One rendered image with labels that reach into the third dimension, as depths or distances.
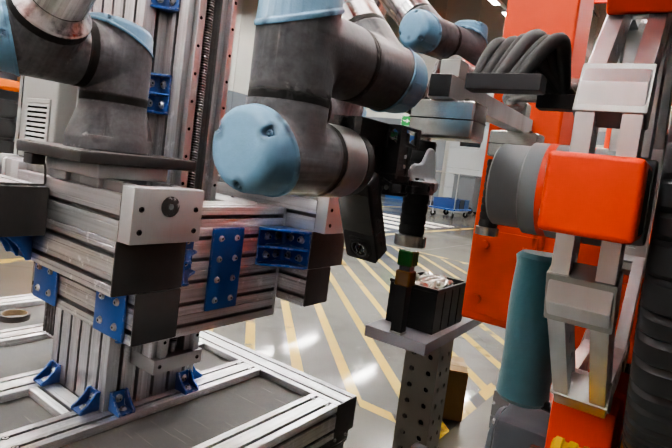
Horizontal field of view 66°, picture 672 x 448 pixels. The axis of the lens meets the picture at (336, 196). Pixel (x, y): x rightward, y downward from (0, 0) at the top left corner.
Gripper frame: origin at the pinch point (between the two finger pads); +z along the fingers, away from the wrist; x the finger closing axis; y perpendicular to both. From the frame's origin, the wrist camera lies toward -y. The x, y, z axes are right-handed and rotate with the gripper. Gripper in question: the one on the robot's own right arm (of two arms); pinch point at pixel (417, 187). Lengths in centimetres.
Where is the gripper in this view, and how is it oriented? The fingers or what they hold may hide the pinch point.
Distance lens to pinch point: 73.2
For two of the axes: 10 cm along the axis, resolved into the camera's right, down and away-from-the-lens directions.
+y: 1.3, -9.9, -0.6
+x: -8.2, -1.4, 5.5
